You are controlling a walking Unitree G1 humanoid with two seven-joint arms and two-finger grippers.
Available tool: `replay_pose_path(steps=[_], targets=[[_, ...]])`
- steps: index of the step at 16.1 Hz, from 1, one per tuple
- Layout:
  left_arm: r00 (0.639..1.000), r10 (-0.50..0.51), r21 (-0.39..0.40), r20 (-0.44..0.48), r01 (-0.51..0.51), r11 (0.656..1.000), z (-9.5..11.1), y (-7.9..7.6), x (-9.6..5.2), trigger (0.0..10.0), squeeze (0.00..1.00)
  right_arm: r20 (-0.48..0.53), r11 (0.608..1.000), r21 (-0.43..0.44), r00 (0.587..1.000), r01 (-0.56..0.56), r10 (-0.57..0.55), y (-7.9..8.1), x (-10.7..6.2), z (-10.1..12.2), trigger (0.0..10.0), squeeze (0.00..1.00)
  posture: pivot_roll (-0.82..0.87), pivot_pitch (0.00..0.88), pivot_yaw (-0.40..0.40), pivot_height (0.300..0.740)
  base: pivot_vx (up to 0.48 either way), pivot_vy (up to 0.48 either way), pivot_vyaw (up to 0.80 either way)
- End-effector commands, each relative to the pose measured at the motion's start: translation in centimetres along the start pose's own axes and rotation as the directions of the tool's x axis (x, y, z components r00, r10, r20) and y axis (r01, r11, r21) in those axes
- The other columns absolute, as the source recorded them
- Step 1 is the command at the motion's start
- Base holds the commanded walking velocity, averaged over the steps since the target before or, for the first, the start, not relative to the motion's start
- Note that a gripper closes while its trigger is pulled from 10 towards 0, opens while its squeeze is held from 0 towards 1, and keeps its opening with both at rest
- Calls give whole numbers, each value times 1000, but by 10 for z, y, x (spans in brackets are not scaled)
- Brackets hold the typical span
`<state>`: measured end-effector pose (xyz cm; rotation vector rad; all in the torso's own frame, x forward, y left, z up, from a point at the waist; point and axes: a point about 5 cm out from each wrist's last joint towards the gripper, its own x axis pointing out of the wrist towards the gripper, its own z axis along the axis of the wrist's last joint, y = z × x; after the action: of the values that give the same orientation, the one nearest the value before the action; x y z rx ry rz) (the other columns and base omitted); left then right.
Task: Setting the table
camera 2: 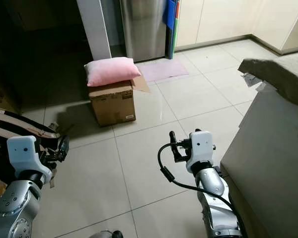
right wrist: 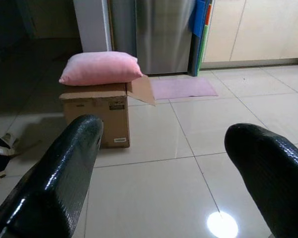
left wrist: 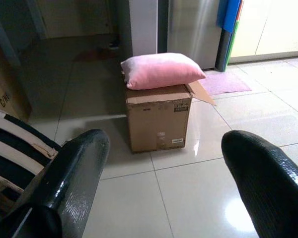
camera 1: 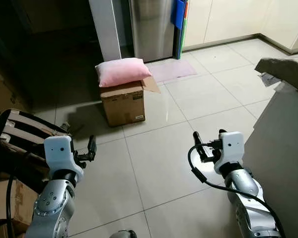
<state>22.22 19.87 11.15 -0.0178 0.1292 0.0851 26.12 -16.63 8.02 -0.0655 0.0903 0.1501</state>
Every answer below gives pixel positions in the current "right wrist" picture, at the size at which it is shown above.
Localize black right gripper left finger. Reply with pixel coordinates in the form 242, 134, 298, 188
0, 114, 104, 238

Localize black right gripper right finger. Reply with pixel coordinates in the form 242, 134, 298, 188
224, 123, 298, 238

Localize brown cardboard box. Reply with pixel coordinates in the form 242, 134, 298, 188
59, 75, 156, 149

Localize pink pillow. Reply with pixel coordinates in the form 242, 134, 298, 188
59, 51, 144, 87

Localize pink floor mat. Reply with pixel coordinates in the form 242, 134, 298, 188
150, 76, 219, 101

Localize cream cabinet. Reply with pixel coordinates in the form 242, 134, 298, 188
201, 0, 298, 63

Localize green plastic board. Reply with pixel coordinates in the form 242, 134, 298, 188
200, 24, 211, 70

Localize orange plastic board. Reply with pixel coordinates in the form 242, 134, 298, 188
205, 3, 212, 26

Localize stainless steel fridge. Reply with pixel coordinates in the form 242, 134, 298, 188
111, 0, 194, 75

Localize blue plastic board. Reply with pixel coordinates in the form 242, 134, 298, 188
192, 0, 211, 76

